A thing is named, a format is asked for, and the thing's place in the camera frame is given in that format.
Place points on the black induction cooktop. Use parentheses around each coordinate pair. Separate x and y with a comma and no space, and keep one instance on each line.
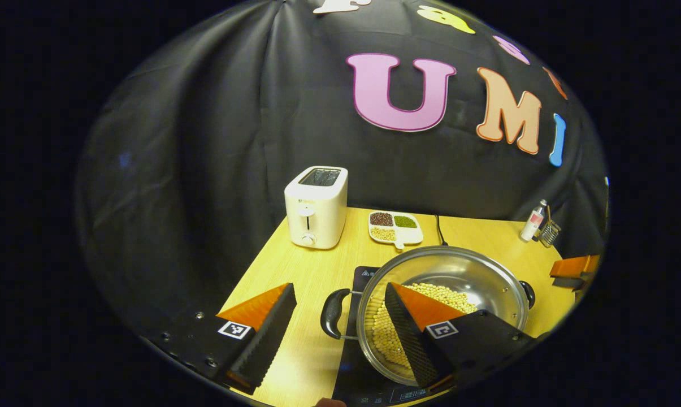
(351,373)

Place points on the stainless steel pot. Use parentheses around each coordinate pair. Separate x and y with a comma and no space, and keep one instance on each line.
(447,268)

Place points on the white divided bean dish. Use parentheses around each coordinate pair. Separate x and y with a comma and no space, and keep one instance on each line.
(413,233)

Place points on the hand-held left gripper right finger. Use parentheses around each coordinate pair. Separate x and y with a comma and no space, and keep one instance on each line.
(411,339)

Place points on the small pink label bottle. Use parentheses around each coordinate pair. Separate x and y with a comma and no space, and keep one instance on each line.
(531,223)

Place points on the clear jar with sticks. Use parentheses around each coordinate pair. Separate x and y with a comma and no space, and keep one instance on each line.
(550,233)

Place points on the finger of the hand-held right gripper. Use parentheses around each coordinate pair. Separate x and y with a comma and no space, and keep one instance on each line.
(575,267)

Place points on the pile of soybeans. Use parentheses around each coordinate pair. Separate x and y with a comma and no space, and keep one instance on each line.
(447,294)

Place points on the white toaster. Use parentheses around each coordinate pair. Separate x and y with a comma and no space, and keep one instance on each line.
(315,215)

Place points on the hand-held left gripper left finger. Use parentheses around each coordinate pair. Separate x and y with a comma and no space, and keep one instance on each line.
(267,339)

